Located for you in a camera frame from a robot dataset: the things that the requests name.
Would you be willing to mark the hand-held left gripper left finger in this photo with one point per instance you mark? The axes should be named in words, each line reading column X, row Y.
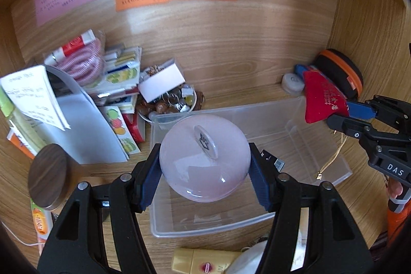
column 148, row 179

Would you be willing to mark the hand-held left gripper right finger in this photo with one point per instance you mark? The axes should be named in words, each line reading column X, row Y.
column 260, row 181

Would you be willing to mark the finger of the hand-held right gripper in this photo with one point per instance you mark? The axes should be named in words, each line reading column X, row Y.
column 345, row 124
column 359, row 109

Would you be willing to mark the red cloth pouch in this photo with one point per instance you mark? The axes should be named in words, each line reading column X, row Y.
column 322, row 97

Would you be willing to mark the clear plastic box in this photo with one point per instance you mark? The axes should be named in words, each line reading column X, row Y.
column 298, row 132

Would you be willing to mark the wooden desktop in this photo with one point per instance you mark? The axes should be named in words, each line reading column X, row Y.
column 362, row 197

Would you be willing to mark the person's right hand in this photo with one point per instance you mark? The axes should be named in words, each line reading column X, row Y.
column 395, row 190

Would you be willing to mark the black barcode tag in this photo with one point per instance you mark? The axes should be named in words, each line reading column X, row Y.
column 273, row 161

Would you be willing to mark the orange black round case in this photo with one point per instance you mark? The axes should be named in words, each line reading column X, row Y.
column 337, row 68

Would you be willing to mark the red small box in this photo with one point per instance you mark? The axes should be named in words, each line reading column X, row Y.
column 135, row 129

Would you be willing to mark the fruit print strip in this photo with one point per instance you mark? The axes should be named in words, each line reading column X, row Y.
column 122, row 129

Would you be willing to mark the blue small item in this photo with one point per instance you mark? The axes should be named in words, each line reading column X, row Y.
column 300, row 70

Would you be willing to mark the white round object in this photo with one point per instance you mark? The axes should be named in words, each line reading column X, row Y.
column 247, row 258

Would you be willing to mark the white standing folder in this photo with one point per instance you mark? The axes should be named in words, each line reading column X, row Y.
column 86, row 129

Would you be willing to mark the white bowl of trinkets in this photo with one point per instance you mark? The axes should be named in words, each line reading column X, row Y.
column 173, row 102

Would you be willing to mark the yellow cosmetic tube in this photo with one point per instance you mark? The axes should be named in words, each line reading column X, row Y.
column 199, row 261

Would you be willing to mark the white card box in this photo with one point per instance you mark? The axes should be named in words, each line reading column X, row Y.
column 162, row 81

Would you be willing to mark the round wooden lid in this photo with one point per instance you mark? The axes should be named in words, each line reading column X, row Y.
column 48, row 176

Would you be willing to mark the fruit print packets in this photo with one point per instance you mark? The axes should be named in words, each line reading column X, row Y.
column 123, row 75

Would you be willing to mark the orange tube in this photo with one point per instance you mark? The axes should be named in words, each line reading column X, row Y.
column 41, row 221

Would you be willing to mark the orange white box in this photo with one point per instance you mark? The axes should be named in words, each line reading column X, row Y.
column 21, row 144

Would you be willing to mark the white handwritten paper sheet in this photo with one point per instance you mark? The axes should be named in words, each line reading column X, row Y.
column 32, row 94

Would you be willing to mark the red white box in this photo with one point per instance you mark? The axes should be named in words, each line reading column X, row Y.
column 75, row 44

